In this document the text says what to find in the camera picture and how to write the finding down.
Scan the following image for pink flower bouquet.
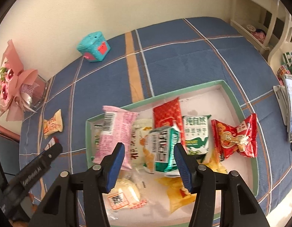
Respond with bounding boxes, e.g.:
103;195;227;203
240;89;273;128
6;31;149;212
0;39;39;121

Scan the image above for green white patterned box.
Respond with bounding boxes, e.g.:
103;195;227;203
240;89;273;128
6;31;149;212
277;51;292;81

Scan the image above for pink small object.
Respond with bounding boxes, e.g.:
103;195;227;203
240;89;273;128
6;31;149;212
252;28;267;43

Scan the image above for white phone stand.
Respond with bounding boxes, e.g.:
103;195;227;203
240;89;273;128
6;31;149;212
273;85;289;126

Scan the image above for dark red snack packet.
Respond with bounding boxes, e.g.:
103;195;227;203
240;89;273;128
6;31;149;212
43;137;60;150

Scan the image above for orange beige snack packet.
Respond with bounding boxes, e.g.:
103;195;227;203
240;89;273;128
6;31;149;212
43;109;64;139

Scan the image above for pink snack packet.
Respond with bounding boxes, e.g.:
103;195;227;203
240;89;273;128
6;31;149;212
92;105;139;171

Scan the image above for teal toy box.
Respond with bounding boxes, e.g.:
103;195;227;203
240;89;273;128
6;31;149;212
76;31;111;63

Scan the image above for white tray with teal rim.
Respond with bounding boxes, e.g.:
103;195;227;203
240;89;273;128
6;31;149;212
85;80;259;227

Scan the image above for green edged pastry packet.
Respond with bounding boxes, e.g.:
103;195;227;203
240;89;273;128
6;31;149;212
90;123;105;163

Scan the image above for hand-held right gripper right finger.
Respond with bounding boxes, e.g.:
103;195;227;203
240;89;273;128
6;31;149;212
173;142;270;227

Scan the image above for red gold patterned packet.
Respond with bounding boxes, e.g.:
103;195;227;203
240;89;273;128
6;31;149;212
153;97;184;133

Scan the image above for clear round pastry packet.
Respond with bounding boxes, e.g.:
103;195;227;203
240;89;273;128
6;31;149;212
106;176;149;211

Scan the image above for yellow cake packet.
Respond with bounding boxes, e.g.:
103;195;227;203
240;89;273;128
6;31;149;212
157;161;229;214

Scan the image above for bright red snack packet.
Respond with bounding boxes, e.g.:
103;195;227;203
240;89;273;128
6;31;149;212
211;113;258;162

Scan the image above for green white biscuit packet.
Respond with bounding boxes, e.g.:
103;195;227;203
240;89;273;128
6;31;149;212
182;115;212;156

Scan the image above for pink wooden frame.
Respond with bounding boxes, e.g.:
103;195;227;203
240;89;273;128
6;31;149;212
0;122;21;142

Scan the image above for clear acrylic box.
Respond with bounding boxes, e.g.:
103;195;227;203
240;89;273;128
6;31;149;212
21;74;51;110

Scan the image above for green white cracker packet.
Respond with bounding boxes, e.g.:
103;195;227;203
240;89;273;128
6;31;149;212
144;125;182;176

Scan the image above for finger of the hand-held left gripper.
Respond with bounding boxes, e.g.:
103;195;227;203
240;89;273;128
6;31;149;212
39;144;64;168

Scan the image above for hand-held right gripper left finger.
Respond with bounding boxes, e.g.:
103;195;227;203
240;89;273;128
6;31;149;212
29;142;126;227

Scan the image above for cream white shelf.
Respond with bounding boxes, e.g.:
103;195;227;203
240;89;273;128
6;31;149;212
230;0;292;76

